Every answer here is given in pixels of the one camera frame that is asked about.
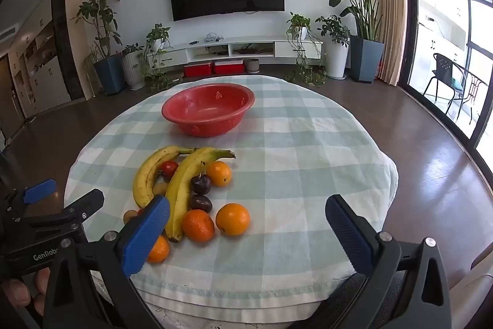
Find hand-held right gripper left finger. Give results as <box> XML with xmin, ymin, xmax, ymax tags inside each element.
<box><xmin>43</xmin><ymin>195</ymin><xmax>171</xmax><ymax>329</ymax></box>

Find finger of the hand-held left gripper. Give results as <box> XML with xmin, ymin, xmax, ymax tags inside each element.
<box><xmin>63</xmin><ymin>189</ymin><xmax>105</xmax><ymax>228</ymax></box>
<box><xmin>5</xmin><ymin>179</ymin><xmax>58</xmax><ymax>215</ymax></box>

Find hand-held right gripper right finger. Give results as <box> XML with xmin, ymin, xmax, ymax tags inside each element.
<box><xmin>325</xmin><ymin>194</ymin><xmax>452</xmax><ymax>329</ymax></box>

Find orange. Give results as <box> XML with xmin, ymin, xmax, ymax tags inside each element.
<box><xmin>146</xmin><ymin>234</ymin><xmax>170</xmax><ymax>264</ymax></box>
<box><xmin>215</xmin><ymin>203</ymin><xmax>251</xmax><ymax>236</ymax></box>
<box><xmin>206</xmin><ymin>161</ymin><xmax>233</xmax><ymax>187</ymax></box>

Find deep orange mandarin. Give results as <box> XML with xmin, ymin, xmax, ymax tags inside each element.
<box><xmin>182</xmin><ymin>209</ymin><xmax>215</xmax><ymax>243</ymax></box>

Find small curved banana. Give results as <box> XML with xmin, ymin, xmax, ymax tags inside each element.
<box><xmin>132</xmin><ymin>146</ymin><xmax>198</xmax><ymax>209</ymax></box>

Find dark purple plum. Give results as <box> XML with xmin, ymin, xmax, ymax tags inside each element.
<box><xmin>189</xmin><ymin>194</ymin><xmax>213</xmax><ymax>214</ymax></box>
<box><xmin>191</xmin><ymin>162</ymin><xmax>212</xmax><ymax>195</ymax></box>

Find large banana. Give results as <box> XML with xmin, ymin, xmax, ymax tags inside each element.
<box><xmin>164</xmin><ymin>146</ymin><xmax>236</xmax><ymax>242</ymax></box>

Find red plastic colander bowl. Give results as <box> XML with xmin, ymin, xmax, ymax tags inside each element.
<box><xmin>162</xmin><ymin>83</ymin><xmax>255</xmax><ymax>138</ymax></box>

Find person's left hand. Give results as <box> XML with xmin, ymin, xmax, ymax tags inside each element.
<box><xmin>0</xmin><ymin>266</ymin><xmax>51</xmax><ymax>318</ymax></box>

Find green white checked tablecloth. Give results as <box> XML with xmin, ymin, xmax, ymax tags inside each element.
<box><xmin>63</xmin><ymin>74</ymin><xmax>398</xmax><ymax>324</ymax></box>

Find brown entrance door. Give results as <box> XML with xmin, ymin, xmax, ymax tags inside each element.
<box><xmin>0</xmin><ymin>53</ymin><xmax>26</xmax><ymax>145</ymax></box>

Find tall tree in blue pot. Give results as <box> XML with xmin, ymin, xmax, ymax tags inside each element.
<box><xmin>71</xmin><ymin>0</ymin><xmax>126</xmax><ymax>96</ymax></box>

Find plant in white ribbed pot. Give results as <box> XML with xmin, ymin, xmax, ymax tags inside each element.
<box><xmin>121</xmin><ymin>43</ymin><xmax>146</xmax><ymax>91</ymax></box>

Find white chair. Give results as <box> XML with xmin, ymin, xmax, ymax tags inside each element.
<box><xmin>450</xmin><ymin>248</ymin><xmax>493</xmax><ymax>329</ymax></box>

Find trailing pothos in white pot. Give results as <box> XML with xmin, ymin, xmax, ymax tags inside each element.
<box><xmin>141</xmin><ymin>23</ymin><xmax>181</xmax><ymax>93</ymax></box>
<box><xmin>285</xmin><ymin>12</ymin><xmax>328</xmax><ymax>87</ymax></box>

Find bushy plant in white pot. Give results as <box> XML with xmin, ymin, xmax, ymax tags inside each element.
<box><xmin>315</xmin><ymin>15</ymin><xmax>352</xmax><ymax>80</ymax></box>

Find large-leaf plant in blue pot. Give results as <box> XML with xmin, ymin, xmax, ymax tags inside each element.
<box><xmin>309</xmin><ymin>0</ymin><xmax>407</xmax><ymax>84</ymax></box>

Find black metal balcony chair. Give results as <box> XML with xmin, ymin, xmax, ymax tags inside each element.
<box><xmin>423</xmin><ymin>52</ymin><xmax>468</xmax><ymax>117</ymax></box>

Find white television cabinet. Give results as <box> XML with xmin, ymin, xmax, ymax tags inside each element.
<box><xmin>148</xmin><ymin>35</ymin><xmax>323</xmax><ymax>69</ymax></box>

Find beige curtain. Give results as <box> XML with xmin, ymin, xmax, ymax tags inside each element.
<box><xmin>373</xmin><ymin>0</ymin><xmax>409</xmax><ymax>87</ymax></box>

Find black sliding glass door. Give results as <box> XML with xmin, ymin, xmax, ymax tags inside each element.
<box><xmin>398</xmin><ymin>0</ymin><xmax>493</xmax><ymax>175</ymax></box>

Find beige wall shelving unit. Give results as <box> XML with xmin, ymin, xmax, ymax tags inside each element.
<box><xmin>8</xmin><ymin>0</ymin><xmax>93</xmax><ymax>119</ymax></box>

